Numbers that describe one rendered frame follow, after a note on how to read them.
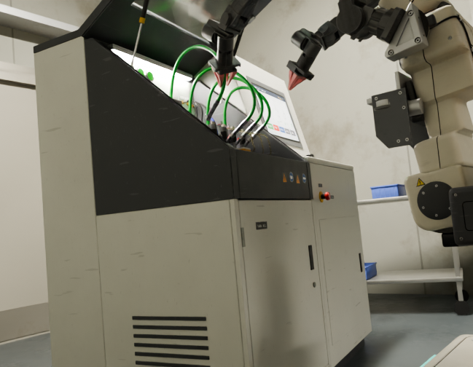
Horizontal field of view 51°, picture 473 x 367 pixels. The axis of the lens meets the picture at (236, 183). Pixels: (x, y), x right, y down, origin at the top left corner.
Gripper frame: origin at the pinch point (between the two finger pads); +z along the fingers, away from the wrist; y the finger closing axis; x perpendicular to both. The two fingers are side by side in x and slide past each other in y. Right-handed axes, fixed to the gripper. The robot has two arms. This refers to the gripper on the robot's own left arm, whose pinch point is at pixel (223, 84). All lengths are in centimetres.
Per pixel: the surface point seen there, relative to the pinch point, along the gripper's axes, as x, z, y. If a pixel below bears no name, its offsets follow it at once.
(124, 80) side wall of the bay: -12.0, -2.4, 33.3
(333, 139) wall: -133, 184, -187
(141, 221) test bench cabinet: 26, 29, 43
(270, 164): 28.3, 18.5, -6.0
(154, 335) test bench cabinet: 56, 52, 50
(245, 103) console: -29, 34, -27
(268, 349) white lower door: 78, 49, 19
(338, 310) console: 57, 94, -34
